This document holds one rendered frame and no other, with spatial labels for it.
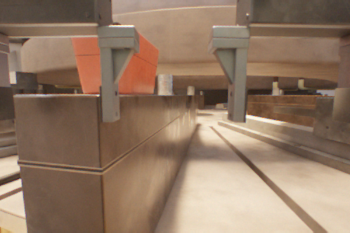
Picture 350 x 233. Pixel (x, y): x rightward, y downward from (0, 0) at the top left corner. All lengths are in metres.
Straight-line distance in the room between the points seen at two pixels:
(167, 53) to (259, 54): 0.46
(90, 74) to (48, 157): 0.18
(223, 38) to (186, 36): 0.79
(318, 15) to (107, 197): 0.33
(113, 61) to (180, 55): 0.77
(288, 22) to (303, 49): 0.93
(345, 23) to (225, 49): 0.12
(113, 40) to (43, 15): 0.07
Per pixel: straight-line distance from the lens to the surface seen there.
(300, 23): 0.24
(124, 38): 0.21
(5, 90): 0.30
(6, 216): 0.86
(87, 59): 0.41
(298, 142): 1.47
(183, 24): 1.02
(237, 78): 0.21
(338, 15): 0.26
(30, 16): 0.25
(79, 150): 0.28
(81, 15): 0.22
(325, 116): 1.24
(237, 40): 0.21
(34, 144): 0.33
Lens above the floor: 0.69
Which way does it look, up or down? 7 degrees down
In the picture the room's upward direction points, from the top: straight up
